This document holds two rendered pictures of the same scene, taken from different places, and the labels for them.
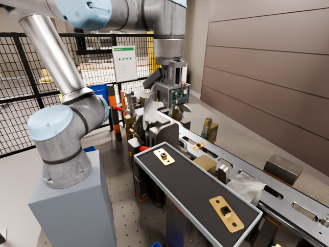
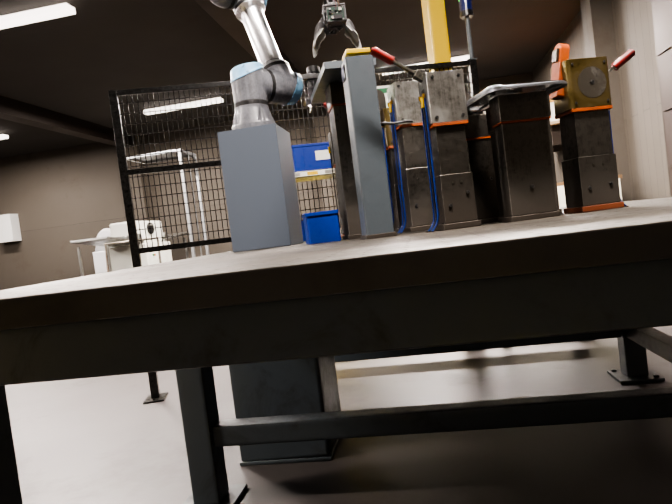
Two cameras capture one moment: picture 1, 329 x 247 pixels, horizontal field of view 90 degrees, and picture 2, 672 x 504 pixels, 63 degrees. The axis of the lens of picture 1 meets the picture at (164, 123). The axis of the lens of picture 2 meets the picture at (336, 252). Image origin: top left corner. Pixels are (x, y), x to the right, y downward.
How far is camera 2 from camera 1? 1.59 m
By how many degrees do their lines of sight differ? 38
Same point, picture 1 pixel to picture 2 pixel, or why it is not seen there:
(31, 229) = not seen: hidden behind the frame
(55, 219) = (233, 160)
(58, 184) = (241, 123)
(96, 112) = (286, 76)
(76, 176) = (257, 119)
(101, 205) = (274, 154)
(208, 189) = not seen: hidden behind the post
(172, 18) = not seen: outside the picture
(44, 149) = (237, 88)
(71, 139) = (258, 83)
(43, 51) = (253, 31)
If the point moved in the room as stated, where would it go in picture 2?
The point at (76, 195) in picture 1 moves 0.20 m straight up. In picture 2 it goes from (253, 132) to (245, 71)
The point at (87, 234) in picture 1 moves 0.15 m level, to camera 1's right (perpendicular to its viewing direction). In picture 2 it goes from (258, 198) to (296, 191)
